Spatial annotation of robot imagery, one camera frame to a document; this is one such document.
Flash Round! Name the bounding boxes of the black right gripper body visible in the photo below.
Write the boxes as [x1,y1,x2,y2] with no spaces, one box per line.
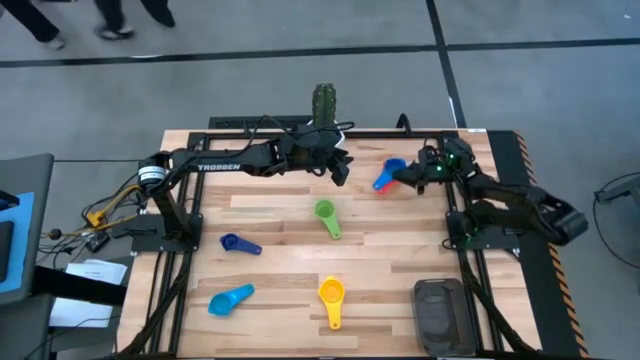
[415,138,474,187]

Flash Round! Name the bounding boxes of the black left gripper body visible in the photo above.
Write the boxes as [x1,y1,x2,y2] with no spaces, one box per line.
[282,127,346,176]

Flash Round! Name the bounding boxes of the green measuring cup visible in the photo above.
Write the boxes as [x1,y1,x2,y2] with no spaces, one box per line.
[314,199,343,241]

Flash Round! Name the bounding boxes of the yellow measuring cup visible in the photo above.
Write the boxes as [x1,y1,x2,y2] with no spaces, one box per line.
[317,276,346,331]

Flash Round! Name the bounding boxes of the small dark blue measuring cup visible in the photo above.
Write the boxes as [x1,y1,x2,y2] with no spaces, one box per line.
[219,233,263,257]

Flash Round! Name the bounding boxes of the light blue measuring cup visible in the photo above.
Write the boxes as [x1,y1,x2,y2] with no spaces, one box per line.
[207,283,256,318]

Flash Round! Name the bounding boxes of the black plastic basket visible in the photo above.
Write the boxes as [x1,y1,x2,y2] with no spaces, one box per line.
[411,278,477,357]

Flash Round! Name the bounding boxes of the green cactus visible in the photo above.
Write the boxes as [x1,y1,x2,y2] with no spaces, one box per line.
[312,82,337,129]

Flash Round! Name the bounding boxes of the black ribbed strip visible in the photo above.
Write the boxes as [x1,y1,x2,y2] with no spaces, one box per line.
[208,115,314,130]

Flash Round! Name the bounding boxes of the black hazard-striped mat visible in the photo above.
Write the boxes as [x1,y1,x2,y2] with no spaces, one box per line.
[487,130,591,359]

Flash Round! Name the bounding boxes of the gray stand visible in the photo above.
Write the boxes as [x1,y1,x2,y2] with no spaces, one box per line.
[593,172,640,206]

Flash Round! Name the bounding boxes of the small black device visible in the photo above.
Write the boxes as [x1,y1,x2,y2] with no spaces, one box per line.
[84,232,112,254]

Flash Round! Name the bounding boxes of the person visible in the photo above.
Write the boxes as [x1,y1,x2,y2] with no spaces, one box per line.
[0,0,67,51]
[93,0,177,41]

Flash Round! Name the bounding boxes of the white paper sheets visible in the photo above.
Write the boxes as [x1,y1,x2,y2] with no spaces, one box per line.
[48,258,129,329]

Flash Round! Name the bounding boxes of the black bar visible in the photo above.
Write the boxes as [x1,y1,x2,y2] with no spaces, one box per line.
[32,265,129,306]

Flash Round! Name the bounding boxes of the gray cart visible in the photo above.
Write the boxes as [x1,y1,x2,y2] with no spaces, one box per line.
[0,153,55,306]

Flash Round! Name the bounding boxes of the blue pad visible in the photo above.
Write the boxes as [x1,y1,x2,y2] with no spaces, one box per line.
[0,192,35,294]

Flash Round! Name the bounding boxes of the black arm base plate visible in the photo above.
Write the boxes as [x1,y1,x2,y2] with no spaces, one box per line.
[446,209,521,251]
[130,213,204,253]

